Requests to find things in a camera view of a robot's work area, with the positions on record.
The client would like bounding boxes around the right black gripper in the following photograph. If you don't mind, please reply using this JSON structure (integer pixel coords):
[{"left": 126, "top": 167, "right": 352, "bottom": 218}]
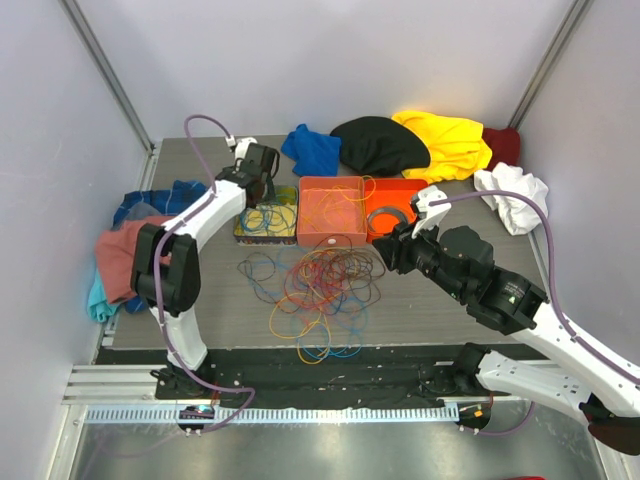
[{"left": 372, "top": 214, "right": 469, "bottom": 301}]

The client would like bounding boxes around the light blue thin cable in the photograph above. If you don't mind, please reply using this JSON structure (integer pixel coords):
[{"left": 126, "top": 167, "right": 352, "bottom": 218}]
[{"left": 259, "top": 199, "right": 297, "bottom": 236}]

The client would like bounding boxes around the orange thin cable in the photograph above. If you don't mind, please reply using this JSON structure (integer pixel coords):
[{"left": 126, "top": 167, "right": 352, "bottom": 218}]
[
  {"left": 268, "top": 244, "right": 386, "bottom": 366},
  {"left": 304, "top": 172, "right": 376, "bottom": 236}
]

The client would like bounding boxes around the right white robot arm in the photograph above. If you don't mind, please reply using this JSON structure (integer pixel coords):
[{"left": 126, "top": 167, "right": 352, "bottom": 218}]
[{"left": 373, "top": 224, "right": 639, "bottom": 456}]

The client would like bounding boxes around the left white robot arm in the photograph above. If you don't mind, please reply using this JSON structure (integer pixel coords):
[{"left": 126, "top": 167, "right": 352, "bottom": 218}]
[{"left": 131, "top": 137, "right": 280, "bottom": 399}]

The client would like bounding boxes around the gold metal tin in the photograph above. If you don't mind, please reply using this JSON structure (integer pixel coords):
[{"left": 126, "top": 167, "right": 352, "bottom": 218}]
[{"left": 233, "top": 185, "right": 299, "bottom": 246}]

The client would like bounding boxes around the orange plastic box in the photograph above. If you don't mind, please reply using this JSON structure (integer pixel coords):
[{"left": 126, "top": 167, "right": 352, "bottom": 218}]
[{"left": 364, "top": 178, "right": 429, "bottom": 244}]

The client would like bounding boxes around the salmon pink plastic box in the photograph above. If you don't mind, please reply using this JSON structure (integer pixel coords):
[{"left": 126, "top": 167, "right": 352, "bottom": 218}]
[{"left": 297, "top": 176, "right": 367, "bottom": 248}]

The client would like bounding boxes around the blue plaid cloth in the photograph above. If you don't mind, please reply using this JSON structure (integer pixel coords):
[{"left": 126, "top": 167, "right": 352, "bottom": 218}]
[{"left": 107, "top": 180, "right": 207, "bottom": 313}]

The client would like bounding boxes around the black cloth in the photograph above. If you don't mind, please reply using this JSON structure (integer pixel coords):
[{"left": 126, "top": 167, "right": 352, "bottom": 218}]
[{"left": 330, "top": 116, "right": 431, "bottom": 177}]

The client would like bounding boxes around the yellow cloth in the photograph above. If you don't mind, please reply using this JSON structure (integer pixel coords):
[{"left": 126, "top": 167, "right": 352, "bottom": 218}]
[{"left": 391, "top": 110, "right": 493, "bottom": 184}]

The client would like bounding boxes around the white cloth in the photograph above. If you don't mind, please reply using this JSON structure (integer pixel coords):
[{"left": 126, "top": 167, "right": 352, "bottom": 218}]
[{"left": 473, "top": 162, "right": 549, "bottom": 236}]

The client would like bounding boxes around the dark red cloth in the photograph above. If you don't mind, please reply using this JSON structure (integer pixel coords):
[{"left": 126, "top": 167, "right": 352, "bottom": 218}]
[{"left": 482, "top": 127, "right": 521, "bottom": 171}]

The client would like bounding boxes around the salmon red cloth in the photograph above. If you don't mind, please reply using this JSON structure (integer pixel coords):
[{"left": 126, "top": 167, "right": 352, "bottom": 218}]
[{"left": 94, "top": 215, "right": 171, "bottom": 304}]

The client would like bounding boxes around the teal cloth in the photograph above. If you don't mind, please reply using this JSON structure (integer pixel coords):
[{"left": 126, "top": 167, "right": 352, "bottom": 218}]
[{"left": 86, "top": 270, "right": 125, "bottom": 323}]

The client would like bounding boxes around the grey coiled cable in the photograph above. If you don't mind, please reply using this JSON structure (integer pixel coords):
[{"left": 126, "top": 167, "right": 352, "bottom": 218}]
[{"left": 367, "top": 205, "right": 414, "bottom": 234}]

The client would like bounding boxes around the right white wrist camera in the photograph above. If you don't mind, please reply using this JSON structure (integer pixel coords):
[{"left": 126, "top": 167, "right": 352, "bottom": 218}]
[{"left": 410, "top": 185, "right": 451, "bottom": 239}]

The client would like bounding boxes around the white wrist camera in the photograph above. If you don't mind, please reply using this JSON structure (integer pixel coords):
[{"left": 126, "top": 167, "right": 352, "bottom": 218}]
[
  {"left": 410, "top": 185, "right": 451, "bottom": 239},
  {"left": 225, "top": 135, "right": 257, "bottom": 160}
]

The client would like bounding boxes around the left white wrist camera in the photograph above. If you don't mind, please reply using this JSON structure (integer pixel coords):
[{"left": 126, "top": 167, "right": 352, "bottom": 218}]
[{"left": 225, "top": 135, "right": 257, "bottom": 160}]

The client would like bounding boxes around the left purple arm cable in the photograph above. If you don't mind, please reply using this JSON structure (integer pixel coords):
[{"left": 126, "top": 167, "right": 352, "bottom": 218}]
[{"left": 154, "top": 114, "right": 256, "bottom": 436}]

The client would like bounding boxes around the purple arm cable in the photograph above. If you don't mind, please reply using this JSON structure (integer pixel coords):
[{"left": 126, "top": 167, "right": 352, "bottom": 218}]
[
  {"left": 154, "top": 114, "right": 256, "bottom": 436},
  {"left": 429, "top": 189, "right": 640, "bottom": 386}
]

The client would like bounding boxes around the dark brown thin cable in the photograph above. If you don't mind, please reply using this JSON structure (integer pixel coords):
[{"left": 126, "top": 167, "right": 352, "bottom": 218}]
[{"left": 236, "top": 244, "right": 389, "bottom": 311}]

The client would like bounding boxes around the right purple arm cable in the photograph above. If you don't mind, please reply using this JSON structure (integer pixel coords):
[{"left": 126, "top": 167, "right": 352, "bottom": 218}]
[{"left": 429, "top": 189, "right": 640, "bottom": 386}]

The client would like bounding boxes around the red thin cable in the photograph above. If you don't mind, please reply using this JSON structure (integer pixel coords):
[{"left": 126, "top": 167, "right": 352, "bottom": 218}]
[{"left": 289, "top": 254, "right": 351, "bottom": 311}]

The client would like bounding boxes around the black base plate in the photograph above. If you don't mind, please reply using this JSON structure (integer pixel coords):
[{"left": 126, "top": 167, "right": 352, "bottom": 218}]
[{"left": 150, "top": 346, "right": 489, "bottom": 410}]

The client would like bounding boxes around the white slotted cable duct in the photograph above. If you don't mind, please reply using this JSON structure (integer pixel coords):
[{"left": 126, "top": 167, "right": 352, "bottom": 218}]
[{"left": 85, "top": 403, "right": 459, "bottom": 425}]

